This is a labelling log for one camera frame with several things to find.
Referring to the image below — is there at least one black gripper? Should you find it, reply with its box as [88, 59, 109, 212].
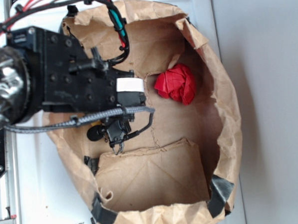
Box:
[28, 28, 146, 113]

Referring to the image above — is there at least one yellow green sponge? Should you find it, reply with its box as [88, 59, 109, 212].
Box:
[91, 120, 102, 126]

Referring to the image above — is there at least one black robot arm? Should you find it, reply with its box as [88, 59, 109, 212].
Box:
[0, 27, 146, 128]

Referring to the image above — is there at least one red crumpled paper ball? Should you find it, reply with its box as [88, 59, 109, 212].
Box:
[154, 63, 196, 106]

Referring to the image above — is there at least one brown paper bag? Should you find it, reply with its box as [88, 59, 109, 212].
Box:
[35, 0, 247, 224]

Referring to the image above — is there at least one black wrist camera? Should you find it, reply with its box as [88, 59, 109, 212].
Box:
[87, 118, 140, 155]

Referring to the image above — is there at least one red green wire bundle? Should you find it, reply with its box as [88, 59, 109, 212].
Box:
[0, 0, 131, 69]

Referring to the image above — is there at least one aluminium frame rail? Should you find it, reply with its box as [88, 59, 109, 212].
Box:
[0, 0, 21, 224]

